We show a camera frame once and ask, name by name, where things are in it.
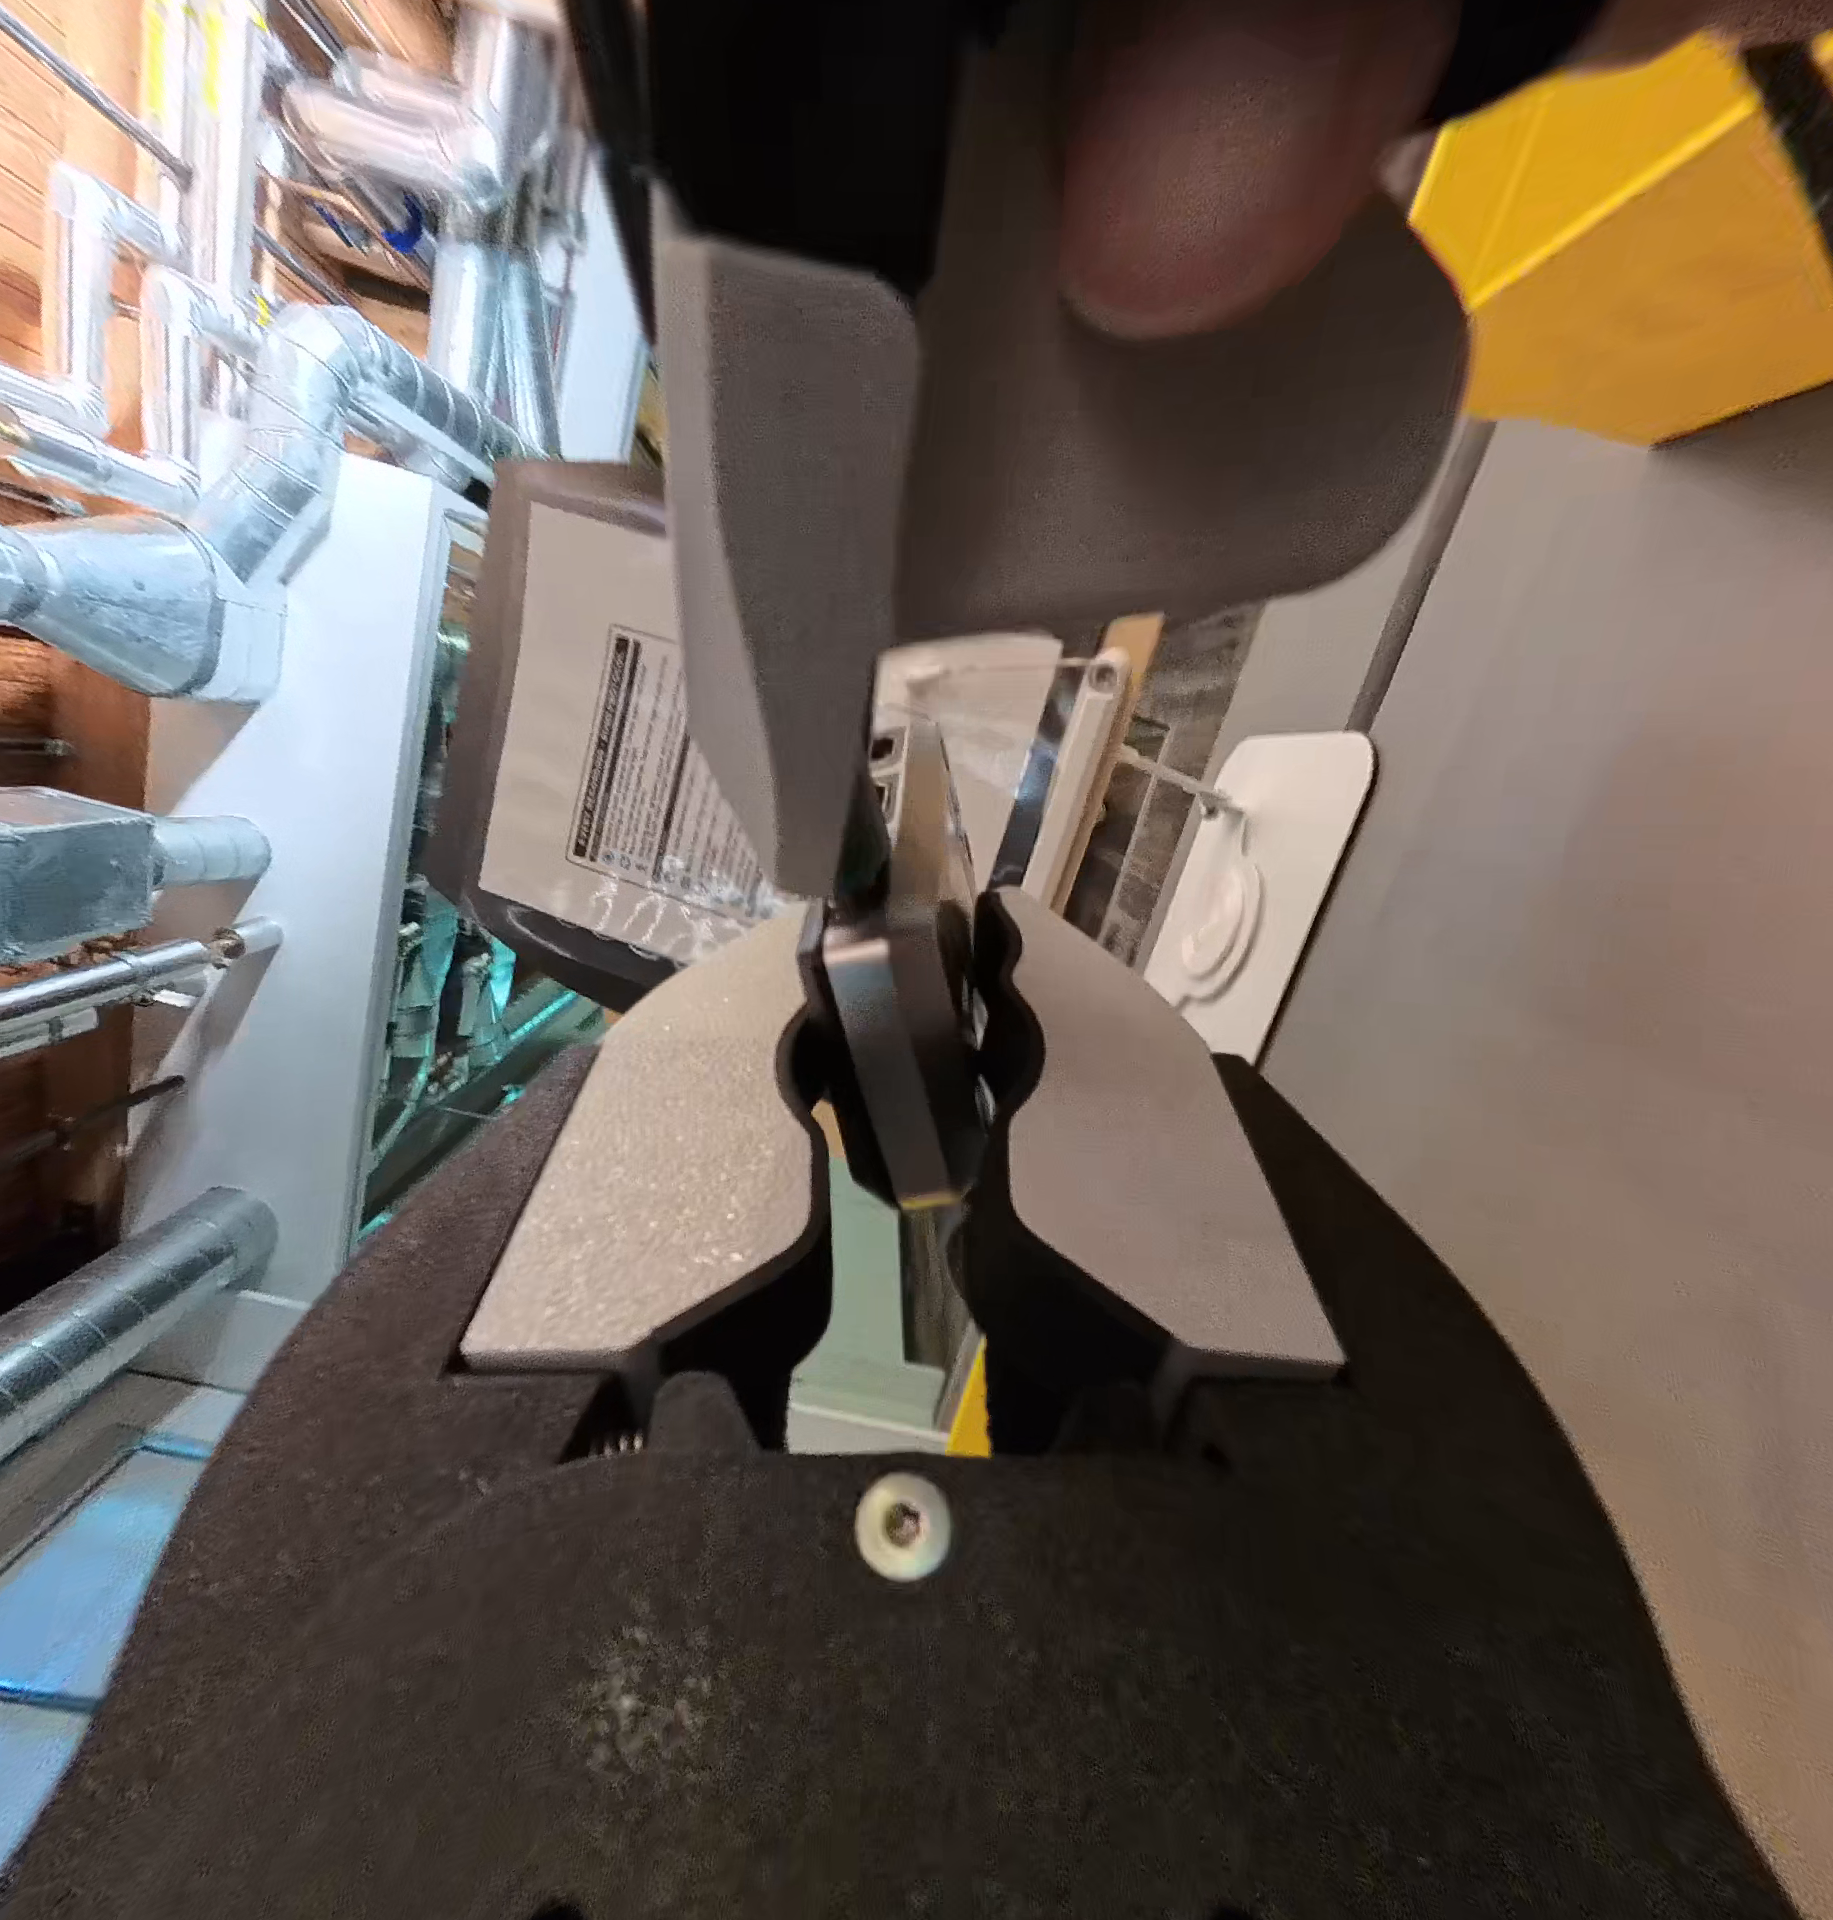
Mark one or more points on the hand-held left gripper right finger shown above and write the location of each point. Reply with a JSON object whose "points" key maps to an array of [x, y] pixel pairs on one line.
{"points": [[1141, 1171]]}

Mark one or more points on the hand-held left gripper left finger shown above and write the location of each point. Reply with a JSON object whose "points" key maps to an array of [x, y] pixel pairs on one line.
{"points": [[661, 1171]]}

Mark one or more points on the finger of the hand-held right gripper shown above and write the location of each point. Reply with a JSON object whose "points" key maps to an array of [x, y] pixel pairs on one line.
{"points": [[781, 526], [1232, 481]]}

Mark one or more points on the black hdmi port adapter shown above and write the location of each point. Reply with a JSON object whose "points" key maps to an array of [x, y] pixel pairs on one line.
{"points": [[895, 1050]]}

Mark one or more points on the person's right hand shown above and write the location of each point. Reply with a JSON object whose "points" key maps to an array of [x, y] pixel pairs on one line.
{"points": [[1216, 181]]}

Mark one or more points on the grey box with label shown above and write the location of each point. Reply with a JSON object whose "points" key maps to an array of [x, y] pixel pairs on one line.
{"points": [[600, 721]]}

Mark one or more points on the clear acrylic stand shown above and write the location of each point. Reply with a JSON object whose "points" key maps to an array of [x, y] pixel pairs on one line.
{"points": [[1035, 705]]}

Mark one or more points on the white mounting plate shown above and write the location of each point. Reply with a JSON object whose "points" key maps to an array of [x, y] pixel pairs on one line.
{"points": [[1277, 871]]}

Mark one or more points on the yellow plastic bin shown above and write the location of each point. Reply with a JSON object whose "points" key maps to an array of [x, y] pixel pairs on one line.
{"points": [[1607, 301]]}

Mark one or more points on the thin chrome pipe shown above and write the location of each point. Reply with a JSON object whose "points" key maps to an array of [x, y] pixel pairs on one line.
{"points": [[121, 967]]}

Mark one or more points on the round spiral metal duct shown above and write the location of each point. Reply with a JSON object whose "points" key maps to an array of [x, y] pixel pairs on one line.
{"points": [[106, 1321]]}

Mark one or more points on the silver branching duct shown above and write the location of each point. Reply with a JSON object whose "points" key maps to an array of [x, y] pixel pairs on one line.
{"points": [[150, 585]]}

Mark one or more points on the silver boxed duct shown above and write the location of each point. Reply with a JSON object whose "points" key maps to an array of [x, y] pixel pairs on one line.
{"points": [[60, 876]]}

